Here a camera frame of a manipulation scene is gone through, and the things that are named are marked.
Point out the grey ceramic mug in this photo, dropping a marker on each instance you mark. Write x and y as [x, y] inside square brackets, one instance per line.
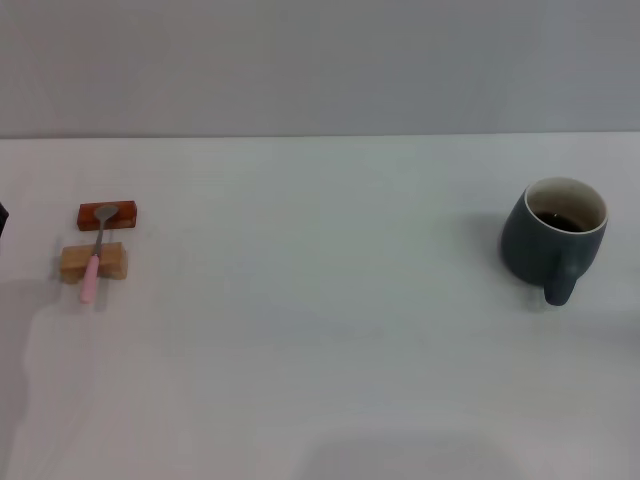
[530, 250]

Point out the reddish brown wooden block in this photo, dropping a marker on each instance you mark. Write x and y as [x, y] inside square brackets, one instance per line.
[125, 215]

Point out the light wooden bridge block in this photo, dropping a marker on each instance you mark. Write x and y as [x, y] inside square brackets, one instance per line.
[114, 256]

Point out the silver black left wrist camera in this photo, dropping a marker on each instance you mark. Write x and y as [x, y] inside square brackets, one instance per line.
[2, 217]

